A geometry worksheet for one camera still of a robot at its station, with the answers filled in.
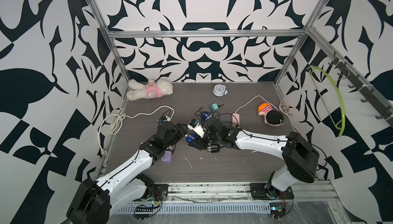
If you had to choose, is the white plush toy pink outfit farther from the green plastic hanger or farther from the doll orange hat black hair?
the green plastic hanger

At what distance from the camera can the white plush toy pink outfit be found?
102cm

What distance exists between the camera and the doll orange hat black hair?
3.06 feet

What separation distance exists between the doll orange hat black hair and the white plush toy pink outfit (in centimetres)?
61
